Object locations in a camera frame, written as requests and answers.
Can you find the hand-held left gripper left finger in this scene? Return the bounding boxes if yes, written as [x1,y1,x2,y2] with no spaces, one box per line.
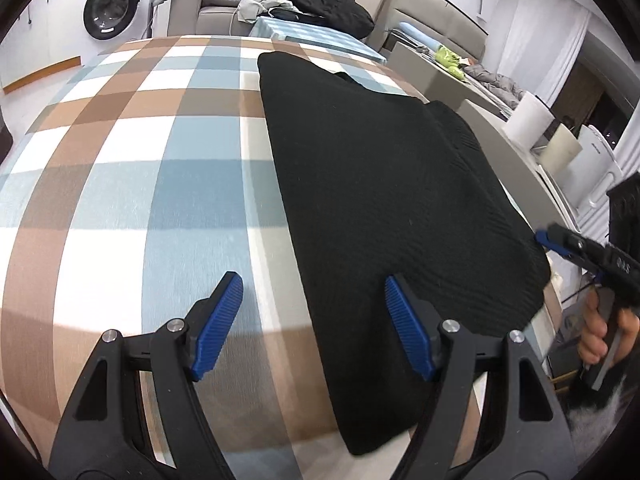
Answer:
[47,271,245,480]

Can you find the white washing machine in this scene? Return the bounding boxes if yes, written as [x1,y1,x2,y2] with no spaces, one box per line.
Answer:
[75,0,162,44]

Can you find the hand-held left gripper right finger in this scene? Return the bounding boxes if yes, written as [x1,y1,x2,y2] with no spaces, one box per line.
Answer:
[383,273,587,480]

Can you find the white curtain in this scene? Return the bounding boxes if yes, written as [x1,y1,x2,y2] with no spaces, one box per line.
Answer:
[492,0,592,112]

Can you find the black quilted jacket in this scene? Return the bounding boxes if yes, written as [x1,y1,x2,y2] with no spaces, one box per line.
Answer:
[270,0,376,39]

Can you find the cream box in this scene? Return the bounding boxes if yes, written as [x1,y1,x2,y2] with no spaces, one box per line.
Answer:
[537,124,584,176]

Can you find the brown blue plaid blanket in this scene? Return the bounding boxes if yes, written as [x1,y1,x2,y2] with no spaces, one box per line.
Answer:
[0,34,561,480]

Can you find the grey quilt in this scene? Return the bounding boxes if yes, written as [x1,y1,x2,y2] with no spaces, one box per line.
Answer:
[462,62,527,109]

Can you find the white floor appliance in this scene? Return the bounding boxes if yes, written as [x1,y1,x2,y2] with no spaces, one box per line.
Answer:
[575,125,629,212]

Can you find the black knit sweater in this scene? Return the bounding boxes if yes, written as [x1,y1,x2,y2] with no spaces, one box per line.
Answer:
[256,51,552,443]

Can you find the person's right hand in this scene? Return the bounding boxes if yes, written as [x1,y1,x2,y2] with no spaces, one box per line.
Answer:
[577,291,640,366]

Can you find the light blue pillow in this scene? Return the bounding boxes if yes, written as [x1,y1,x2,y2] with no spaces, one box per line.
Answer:
[397,22,436,49]

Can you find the person's right forearm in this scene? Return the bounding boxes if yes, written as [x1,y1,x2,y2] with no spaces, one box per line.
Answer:
[565,375,637,462]

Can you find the pale grey shirt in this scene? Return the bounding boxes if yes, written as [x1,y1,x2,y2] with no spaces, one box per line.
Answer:
[236,0,289,24]

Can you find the white paper roll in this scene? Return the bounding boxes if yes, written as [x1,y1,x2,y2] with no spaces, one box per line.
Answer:
[507,92,556,149]

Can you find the lime green toy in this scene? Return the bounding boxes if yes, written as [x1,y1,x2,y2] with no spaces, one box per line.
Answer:
[432,45,466,79]

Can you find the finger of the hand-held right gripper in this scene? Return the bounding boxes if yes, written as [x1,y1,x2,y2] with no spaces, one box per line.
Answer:
[534,223,609,274]

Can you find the grey sofa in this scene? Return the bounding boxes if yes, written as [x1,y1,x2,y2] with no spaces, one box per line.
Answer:
[372,0,489,62]
[167,0,271,39]

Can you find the blue checked cloth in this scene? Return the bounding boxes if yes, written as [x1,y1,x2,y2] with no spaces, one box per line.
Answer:
[250,16,389,64]

